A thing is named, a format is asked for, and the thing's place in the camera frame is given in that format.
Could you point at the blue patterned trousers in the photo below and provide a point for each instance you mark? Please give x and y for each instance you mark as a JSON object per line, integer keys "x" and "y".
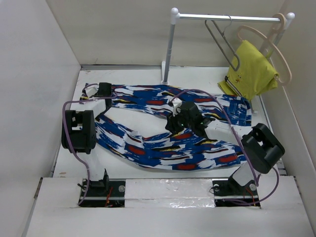
{"x": 181, "y": 151}

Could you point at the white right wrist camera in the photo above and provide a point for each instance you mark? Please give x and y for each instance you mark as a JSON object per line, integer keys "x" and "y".
{"x": 176, "y": 105}

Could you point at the beige wooden hanger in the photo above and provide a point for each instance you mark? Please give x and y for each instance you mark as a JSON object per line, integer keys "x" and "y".
{"x": 269, "y": 46}

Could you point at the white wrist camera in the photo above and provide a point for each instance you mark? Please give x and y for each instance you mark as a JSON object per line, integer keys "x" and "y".
{"x": 176, "y": 105}
{"x": 90, "y": 91}

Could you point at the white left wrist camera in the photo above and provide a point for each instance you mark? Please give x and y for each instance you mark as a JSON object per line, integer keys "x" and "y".
{"x": 90, "y": 91}

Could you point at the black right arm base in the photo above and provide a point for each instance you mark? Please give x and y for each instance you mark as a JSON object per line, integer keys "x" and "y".
{"x": 226, "y": 196}

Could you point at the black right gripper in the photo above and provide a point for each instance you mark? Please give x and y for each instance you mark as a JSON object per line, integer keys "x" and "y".
{"x": 171, "y": 125}

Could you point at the white clothes rack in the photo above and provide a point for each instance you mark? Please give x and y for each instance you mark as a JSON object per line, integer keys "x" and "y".
{"x": 176, "y": 15}

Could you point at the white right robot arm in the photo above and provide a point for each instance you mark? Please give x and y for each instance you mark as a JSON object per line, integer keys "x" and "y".
{"x": 260, "y": 147}

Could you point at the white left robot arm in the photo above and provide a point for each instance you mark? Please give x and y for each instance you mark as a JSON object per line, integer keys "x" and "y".
{"x": 79, "y": 134}

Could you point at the yellow folded shorts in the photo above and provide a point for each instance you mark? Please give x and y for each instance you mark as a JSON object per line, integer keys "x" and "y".
{"x": 254, "y": 77}

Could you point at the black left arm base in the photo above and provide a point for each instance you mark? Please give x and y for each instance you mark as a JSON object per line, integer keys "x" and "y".
{"x": 111, "y": 196}

